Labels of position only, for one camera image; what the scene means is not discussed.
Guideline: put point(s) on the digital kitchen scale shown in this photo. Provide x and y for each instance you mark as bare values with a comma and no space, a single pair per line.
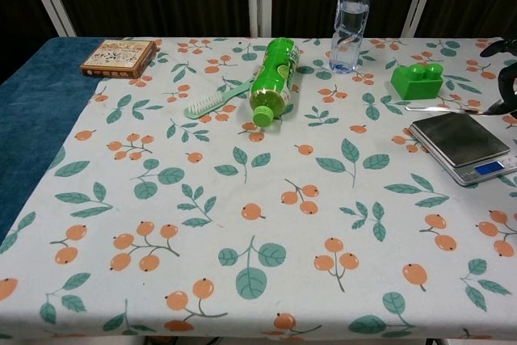
458,141

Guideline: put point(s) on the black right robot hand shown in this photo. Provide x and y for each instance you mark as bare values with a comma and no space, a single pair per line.
507,78

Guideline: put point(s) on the metal spoon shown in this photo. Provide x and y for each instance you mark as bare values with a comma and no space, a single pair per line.
444,108

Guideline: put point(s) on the fruit print tablecloth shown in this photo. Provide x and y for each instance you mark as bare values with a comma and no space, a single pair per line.
258,215

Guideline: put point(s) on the clear water bottle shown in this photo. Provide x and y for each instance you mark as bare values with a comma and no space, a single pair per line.
350,26

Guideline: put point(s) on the green building block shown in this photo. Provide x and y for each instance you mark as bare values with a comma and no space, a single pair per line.
416,84

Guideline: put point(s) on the brown card box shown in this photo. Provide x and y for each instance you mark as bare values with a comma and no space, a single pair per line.
119,58

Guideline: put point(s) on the blue towel cloth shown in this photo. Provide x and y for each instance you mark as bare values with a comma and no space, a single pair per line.
36,114

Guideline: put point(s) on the green tea bottle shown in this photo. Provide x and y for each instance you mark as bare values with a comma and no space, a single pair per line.
274,78

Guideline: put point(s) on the green toothbrush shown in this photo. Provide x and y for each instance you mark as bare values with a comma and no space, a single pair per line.
210,100

